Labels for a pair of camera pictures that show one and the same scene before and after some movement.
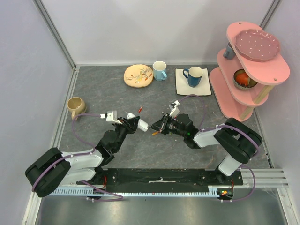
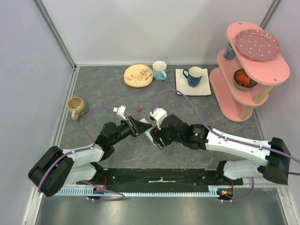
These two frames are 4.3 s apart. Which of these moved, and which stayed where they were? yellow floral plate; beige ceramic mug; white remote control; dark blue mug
Moved: white remote control
Stayed: dark blue mug; beige ceramic mug; yellow floral plate
